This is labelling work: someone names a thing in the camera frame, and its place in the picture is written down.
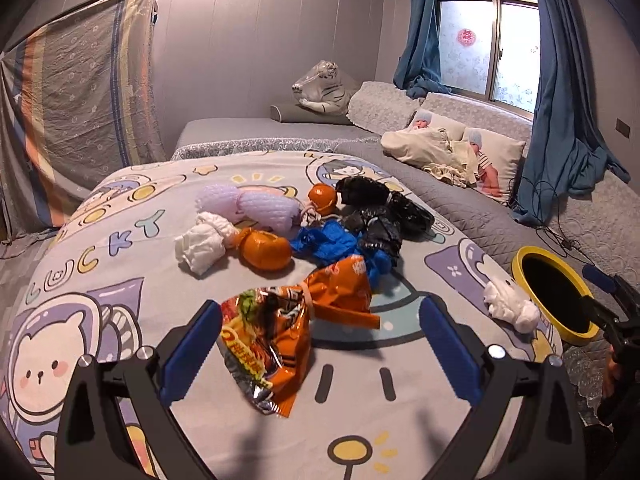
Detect grey mattress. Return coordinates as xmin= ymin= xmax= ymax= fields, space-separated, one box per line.
xmin=172 ymin=117 xmax=382 ymax=161

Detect black cables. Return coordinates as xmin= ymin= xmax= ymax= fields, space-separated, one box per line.
xmin=506 ymin=175 xmax=592 ymax=262

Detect grey pillow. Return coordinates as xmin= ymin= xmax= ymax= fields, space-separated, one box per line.
xmin=270 ymin=102 xmax=354 ymax=126

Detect orange snack bag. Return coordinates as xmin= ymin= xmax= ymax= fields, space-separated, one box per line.
xmin=219 ymin=255 xmax=382 ymax=417

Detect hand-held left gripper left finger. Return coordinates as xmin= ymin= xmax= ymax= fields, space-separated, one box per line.
xmin=52 ymin=300 xmax=223 ymax=480

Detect cartoon printed blanket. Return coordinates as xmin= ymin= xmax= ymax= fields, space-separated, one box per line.
xmin=0 ymin=150 xmax=567 ymax=480

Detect blue plastic bag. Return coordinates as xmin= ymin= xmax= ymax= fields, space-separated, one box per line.
xmin=290 ymin=220 xmax=402 ymax=287

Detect striped hanging cloth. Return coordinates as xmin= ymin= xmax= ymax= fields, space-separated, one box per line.
xmin=0 ymin=0 xmax=169 ymax=235

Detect black plastic bag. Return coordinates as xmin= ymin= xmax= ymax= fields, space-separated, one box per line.
xmin=344 ymin=211 xmax=402 ymax=257
xmin=334 ymin=176 xmax=392 ymax=207
xmin=385 ymin=191 xmax=436 ymax=242

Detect person's right hand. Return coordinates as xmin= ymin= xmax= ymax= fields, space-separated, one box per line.
xmin=601 ymin=352 xmax=620 ymax=401

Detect small orange fruit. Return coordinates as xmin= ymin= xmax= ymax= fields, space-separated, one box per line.
xmin=306 ymin=184 xmax=340 ymax=216

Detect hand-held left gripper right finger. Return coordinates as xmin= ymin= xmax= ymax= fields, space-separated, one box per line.
xmin=419 ymin=294 xmax=588 ymax=480

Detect large orange fruit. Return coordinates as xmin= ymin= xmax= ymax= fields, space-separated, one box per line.
xmin=239 ymin=229 xmax=294 ymax=272

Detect purple foam fruit net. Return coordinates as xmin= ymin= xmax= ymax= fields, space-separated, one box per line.
xmin=237 ymin=191 xmax=303 ymax=235
xmin=197 ymin=184 xmax=247 ymax=222

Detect grey quilted sofa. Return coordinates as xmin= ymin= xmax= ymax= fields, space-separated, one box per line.
xmin=330 ymin=80 xmax=640 ymax=411

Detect yellow rimmed black bin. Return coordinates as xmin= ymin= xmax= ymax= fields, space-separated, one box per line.
xmin=511 ymin=246 xmax=602 ymax=346

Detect cream cloth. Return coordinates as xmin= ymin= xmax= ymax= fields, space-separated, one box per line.
xmin=381 ymin=127 xmax=482 ymax=189

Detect white tissue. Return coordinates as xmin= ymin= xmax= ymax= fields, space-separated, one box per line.
xmin=174 ymin=211 xmax=240 ymax=277
xmin=482 ymin=280 xmax=542 ymax=334

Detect white tiger plush toy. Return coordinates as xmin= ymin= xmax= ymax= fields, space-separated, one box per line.
xmin=291 ymin=60 xmax=359 ymax=116

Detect small white crumpled wrapper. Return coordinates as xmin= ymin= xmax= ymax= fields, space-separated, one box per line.
xmin=299 ymin=202 xmax=332 ymax=227

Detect baby print pillow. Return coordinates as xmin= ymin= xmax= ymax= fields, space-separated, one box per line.
xmin=409 ymin=108 xmax=469 ymax=146
xmin=461 ymin=127 xmax=529 ymax=204

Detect window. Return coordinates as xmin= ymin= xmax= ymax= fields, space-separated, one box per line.
xmin=434 ymin=0 xmax=545 ymax=115

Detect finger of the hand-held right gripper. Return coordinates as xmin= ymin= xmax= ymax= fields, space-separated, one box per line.
xmin=581 ymin=264 xmax=640 ymax=311
xmin=581 ymin=296 xmax=628 ymax=333

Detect blue curtain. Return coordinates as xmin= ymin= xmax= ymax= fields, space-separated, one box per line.
xmin=392 ymin=0 xmax=454 ymax=102
xmin=511 ymin=0 xmax=632 ymax=227

